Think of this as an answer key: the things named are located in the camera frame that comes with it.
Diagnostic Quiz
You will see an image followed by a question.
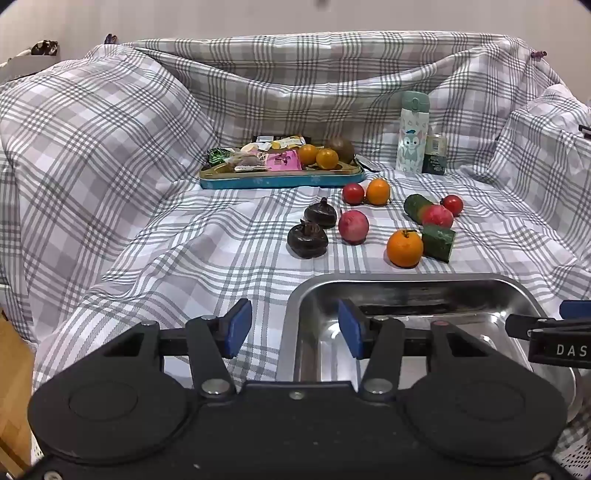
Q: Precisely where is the red radish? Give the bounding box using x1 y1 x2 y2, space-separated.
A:
338 210 370 245

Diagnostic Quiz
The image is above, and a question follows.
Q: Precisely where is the dark green can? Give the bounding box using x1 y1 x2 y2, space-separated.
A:
422 134 448 175

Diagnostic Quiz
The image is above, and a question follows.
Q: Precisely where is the large orange with stem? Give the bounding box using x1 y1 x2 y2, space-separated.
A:
387 229 424 268

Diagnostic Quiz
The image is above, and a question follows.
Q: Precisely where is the white box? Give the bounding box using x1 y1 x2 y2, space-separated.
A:
0 46 61 86

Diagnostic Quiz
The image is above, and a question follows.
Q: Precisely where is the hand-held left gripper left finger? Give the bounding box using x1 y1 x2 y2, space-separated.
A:
99 298 253 398

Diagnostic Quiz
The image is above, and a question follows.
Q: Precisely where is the mint cartoon water bottle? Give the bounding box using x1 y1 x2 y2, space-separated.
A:
397 91 431 175

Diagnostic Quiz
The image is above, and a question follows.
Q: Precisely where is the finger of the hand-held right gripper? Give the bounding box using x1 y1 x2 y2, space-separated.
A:
505 314 591 341
561 299 591 319

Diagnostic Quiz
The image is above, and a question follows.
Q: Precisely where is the green cube block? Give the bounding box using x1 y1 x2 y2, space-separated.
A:
421 224 457 263

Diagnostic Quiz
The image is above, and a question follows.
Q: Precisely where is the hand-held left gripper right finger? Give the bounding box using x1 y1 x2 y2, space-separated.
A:
338 298 499 401

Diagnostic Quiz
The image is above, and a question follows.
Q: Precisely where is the pink snack packet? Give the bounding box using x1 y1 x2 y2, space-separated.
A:
265 150 303 171

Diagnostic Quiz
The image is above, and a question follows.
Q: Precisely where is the dark mangosteen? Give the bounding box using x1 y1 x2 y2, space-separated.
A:
287 219 329 259
304 198 339 229

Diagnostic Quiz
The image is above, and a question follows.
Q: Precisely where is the brown round fruit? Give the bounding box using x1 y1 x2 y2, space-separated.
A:
327 137 356 164

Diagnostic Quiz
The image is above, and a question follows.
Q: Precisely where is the blue tin tray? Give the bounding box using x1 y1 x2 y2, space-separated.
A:
199 159 366 190

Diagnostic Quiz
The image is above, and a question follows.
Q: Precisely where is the stainless steel tray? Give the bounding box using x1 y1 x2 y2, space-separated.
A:
276 273 581 421

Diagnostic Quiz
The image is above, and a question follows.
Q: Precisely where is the clear brown snack packet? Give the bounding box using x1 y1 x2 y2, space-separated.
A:
226 154 269 172

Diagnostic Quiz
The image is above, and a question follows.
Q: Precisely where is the red apple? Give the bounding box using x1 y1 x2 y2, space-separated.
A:
419 204 454 230

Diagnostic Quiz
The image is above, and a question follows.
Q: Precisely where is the long cucumber piece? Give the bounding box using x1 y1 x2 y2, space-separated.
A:
404 194 435 224

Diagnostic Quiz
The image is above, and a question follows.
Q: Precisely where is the grey plaid blanket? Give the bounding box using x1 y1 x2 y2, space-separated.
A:
0 30 591 467

